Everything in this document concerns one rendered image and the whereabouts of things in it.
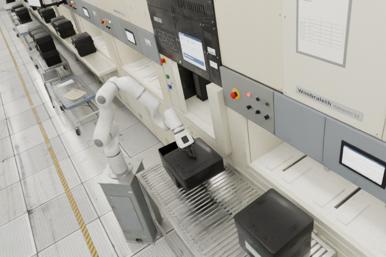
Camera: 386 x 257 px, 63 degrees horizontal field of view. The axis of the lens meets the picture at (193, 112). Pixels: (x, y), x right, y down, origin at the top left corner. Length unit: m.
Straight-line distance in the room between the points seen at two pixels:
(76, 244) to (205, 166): 1.74
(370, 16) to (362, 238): 1.14
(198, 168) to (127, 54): 2.40
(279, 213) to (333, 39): 0.91
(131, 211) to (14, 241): 1.40
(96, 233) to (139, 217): 0.67
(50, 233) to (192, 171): 1.95
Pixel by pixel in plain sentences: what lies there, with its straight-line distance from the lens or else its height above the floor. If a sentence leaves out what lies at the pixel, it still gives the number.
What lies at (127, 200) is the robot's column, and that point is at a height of 0.57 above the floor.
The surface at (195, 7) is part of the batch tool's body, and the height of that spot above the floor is 1.88.
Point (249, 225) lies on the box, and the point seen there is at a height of 1.01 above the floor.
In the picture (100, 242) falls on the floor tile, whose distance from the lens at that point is 3.21.
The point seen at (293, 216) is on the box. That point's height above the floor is 1.01.
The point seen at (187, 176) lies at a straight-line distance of 1.92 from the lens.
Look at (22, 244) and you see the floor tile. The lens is 3.63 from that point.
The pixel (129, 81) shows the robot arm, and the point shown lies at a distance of 1.97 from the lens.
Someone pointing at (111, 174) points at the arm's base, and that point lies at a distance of 2.57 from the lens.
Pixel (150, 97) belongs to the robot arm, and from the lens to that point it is 1.98.
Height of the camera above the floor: 2.40
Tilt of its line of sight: 33 degrees down
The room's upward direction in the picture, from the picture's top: 12 degrees counter-clockwise
